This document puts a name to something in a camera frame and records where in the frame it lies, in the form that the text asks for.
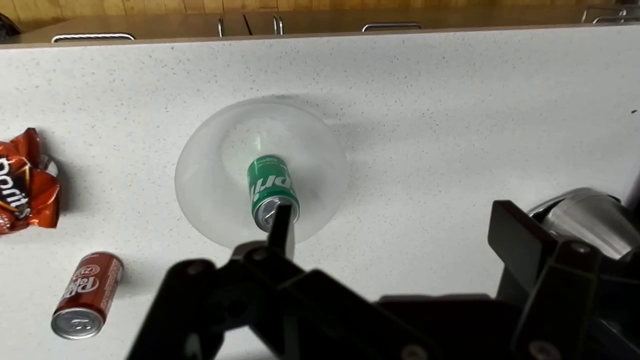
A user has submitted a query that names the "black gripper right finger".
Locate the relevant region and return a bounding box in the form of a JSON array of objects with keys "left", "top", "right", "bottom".
[{"left": 488, "top": 198, "right": 640, "bottom": 360}]

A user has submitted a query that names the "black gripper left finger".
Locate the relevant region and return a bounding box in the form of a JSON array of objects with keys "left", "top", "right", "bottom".
[{"left": 125, "top": 202, "right": 435, "bottom": 360}]

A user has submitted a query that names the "green soda can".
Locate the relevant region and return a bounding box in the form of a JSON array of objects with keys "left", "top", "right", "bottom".
[{"left": 244, "top": 155, "right": 299, "bottom": 235}]

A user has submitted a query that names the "translucent white bowl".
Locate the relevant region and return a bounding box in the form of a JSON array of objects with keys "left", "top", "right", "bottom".
[{"left": 174, "top": 95, "right": 352, "bottom": 250}]

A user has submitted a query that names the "red soda can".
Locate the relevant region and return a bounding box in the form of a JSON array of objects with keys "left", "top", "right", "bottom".
[{"left": 50, "top": 250, "right": 125, "bottom": 343}]

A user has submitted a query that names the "steel coffee carafe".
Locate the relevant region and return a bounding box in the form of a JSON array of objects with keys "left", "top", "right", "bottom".
[{"left": 527, "top": 186, "right": 640, "bottom": 262}]

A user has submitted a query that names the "orange Doritos chip bag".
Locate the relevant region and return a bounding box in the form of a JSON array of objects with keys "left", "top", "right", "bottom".
[{"left": 0, "top": 126, "right": 64, "bottom": 236}]

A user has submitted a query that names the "wooden lower cabinet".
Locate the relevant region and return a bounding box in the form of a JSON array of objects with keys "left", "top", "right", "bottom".
[{"left": 0, "top": 0, "right": 640, "bottom": 49}]

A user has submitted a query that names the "silver drawer handle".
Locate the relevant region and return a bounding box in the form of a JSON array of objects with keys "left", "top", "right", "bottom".
[
  {"left": 577, "top": 5, "right": 640, "bottom": 27},
  {"left": 360, "top": 22, "right": 423, "bottom": 36},
  {"left": 50, "top": 30, "right": 135, "bottom": 47}
]

